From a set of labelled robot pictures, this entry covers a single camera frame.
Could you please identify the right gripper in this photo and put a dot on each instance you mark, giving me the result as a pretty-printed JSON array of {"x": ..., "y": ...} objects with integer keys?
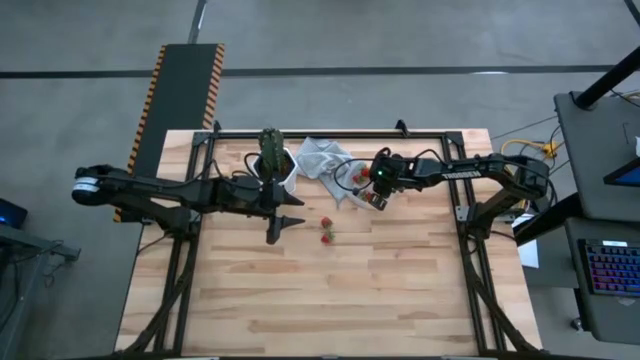
[{"x": 381, "y": 199}]

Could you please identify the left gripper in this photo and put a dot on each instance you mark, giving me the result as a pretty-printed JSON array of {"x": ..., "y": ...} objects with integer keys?
[{"x": 274, "y": 200}]

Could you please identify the red plastic strawberry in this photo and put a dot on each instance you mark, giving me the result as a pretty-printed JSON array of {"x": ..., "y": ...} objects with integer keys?
[
  {"x": 326, "y": 222},
  {"x": 368, "y": 196},
  {"x": 325, "y": 240},
  {"x": 358, "y": 177},
  {"x": 366, "y": 172}
]

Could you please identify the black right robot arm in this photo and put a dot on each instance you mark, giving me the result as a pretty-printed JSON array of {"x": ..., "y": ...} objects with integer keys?
[{"x": 465, "y": 172}]

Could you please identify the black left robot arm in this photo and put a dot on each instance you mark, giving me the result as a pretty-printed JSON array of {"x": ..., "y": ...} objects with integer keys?
[{"x": 150, "y": 187}]

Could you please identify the grey waffle dish cloth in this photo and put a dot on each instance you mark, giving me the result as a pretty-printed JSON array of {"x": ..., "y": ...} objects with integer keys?
[{"x": 315, "y": 160}]

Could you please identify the green artificial cactus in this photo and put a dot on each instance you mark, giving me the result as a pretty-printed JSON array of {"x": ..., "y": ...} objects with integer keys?
[{"x": 271, "y": 145}]

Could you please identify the white paper sheet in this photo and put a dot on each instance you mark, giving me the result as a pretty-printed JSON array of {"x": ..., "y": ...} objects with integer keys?
[{"x": 529, "y": 255}]

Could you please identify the black hazard-striped floor mat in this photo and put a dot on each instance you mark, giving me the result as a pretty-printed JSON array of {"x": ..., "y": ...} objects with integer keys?
[{"x": 180, "y": 85}]

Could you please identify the grey desk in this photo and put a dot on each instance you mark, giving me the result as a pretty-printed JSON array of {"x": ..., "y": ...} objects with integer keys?
[
  {"x": 575, "y": 310},
  {"x": 590, "y": 150}
]

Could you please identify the grey lower desk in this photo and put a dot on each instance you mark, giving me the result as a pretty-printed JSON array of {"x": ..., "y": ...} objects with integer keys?
[{"x": 575, "y": 310}]

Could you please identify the keyboard with coloured backlight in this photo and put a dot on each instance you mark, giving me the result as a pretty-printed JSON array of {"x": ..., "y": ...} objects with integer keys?
[{"x": 612, "y": 267}]

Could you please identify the blue-lit tablet screen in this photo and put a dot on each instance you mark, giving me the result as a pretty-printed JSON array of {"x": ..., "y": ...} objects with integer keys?
[{"x": 627, "y": 176}]

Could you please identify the black stand pole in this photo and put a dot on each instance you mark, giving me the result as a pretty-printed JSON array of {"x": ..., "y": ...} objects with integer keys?
[{"x": 607, "y": 77}]

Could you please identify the grey metal stand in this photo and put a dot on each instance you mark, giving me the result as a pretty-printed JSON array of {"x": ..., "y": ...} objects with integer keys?
[{"x": 30, "y": 245}]

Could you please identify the blue-lit dark device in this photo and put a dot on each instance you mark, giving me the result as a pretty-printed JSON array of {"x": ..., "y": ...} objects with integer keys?
[{"x": 10, "y": 215}]

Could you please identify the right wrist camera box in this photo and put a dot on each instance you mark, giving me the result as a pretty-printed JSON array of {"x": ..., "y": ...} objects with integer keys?
[{"x": 385, "y": 172}]

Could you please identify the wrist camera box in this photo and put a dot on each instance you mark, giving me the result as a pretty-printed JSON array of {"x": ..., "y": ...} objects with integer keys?
[
  {"x": 385, "y": 172},
  {"x": 240, "y": 192}
]

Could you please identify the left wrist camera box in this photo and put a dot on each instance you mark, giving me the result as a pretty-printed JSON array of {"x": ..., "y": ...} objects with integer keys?
[{"x": 240, "y": 192}]

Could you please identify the black frame bracket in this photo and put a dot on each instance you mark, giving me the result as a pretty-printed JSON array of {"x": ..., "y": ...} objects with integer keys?
[
  {"x": 400, "y": 126},
  {"x": 217, "y": 126}
]

